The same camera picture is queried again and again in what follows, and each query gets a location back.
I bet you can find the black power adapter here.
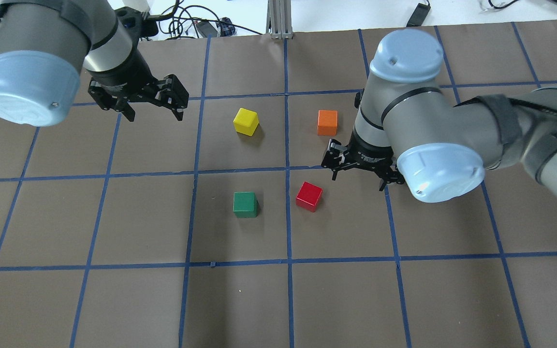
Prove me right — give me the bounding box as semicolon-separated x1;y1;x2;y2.
405;2;431;27

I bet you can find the green wooden block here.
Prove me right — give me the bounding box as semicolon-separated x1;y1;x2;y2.
233;191;258;218

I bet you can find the yellow wooden block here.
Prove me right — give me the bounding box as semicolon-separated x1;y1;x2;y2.
233;108;259;137

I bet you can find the orange wooden block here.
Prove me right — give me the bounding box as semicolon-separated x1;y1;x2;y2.
317;110;338;136

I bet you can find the red wooden block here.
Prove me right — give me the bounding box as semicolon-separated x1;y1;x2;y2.
295;181;323;212

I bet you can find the brown grid table mat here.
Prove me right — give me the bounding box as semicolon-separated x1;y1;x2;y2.
0;29;557;348

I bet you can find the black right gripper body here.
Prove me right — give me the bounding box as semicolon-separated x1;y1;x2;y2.
343;134;397;175

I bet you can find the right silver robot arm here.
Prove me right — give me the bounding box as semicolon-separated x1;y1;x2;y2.
321;28;557;203

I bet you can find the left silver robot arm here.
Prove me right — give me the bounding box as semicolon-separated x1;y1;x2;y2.
0;0;189;127

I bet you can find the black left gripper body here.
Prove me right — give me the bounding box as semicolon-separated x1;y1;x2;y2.
85;48;156;102

